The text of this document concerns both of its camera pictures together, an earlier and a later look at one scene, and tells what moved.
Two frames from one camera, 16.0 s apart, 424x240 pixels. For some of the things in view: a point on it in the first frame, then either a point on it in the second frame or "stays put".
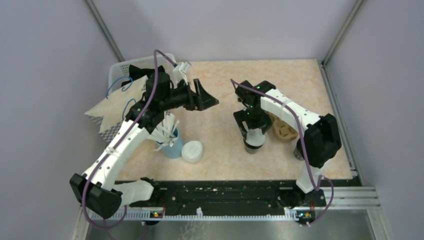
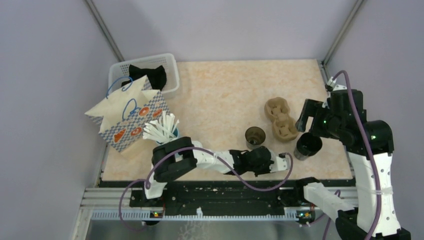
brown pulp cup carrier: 281,131 stays put
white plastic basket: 119,71 stays put
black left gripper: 205,101 to 267,170
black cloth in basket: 136,73 stays put
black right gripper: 264,123 to 312,107
